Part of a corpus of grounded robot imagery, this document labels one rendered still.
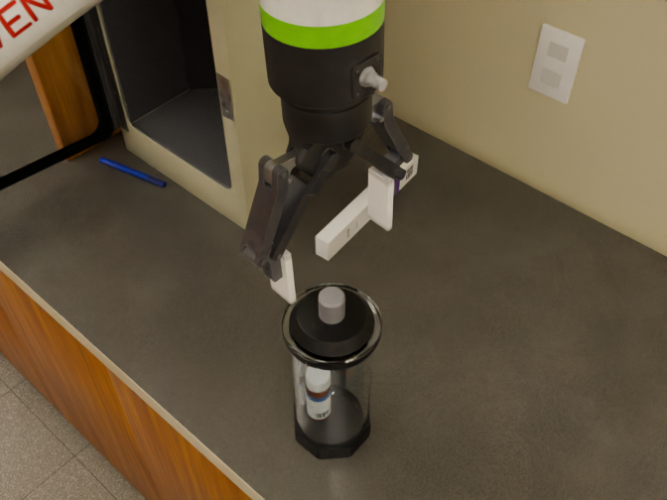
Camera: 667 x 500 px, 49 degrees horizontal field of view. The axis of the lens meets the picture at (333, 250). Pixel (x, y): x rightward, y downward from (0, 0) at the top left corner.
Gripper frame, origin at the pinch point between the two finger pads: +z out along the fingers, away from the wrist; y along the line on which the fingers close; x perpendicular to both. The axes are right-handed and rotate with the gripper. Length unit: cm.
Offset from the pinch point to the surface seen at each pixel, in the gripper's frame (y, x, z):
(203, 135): 17, 50, 23
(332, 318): -2.9, -2.5, 6.5
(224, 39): 12.6, 32.6, -4.5
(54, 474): -31, 78, 123
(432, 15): 55, 34, 11
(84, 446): -21, 79, 123
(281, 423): -7.1, 3.8, 31.2
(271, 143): 18.5, 33.3, 16.4
